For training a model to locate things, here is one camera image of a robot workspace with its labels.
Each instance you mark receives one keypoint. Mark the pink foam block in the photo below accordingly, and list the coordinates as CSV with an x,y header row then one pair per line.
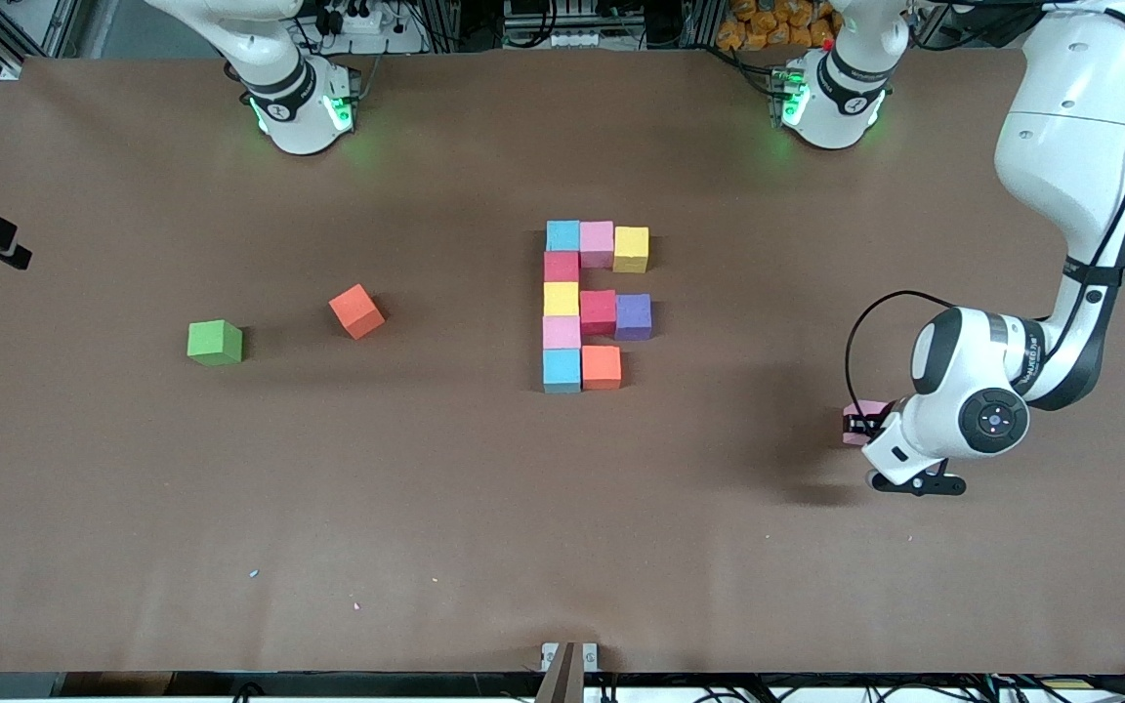
x,y
865,407
597,244
562,332

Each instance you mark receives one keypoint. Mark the purple foam block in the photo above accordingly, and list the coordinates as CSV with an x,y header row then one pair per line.
x,y
633,317

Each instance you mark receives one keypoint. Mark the orange foam block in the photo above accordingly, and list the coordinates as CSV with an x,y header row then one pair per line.
x,y
602,367
357,312

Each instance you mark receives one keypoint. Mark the red foam block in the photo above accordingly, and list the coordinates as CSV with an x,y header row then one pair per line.
x,y
599,312
562,267

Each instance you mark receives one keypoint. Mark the yellow foam block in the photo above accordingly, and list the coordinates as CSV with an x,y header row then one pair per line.
x,y
562,299
631,251

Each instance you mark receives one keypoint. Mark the blue foam block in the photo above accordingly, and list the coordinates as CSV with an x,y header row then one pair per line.
x,y
562,371
563,236

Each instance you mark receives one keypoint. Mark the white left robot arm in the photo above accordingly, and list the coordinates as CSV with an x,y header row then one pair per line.
x,y
1070,127

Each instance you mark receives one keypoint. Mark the green-lit arm base board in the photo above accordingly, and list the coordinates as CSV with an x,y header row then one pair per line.
x,y
789,98
343,107

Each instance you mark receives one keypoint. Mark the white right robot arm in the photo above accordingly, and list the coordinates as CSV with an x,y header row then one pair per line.
x,y
294,107

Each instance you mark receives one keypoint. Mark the green foam block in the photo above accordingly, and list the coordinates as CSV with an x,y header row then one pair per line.
x,y
215,344

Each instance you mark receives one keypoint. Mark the pile of orange snack bags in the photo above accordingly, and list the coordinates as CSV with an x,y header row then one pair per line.
x,y
768,24

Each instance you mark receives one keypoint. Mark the white power strip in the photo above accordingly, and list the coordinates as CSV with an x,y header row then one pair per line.
x,y
362,18

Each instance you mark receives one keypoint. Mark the black white electronics unit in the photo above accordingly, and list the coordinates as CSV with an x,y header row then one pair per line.
x,y
553,24

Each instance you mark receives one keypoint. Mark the metal table edge bracket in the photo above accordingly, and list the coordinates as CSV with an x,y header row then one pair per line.
x,y
567,674

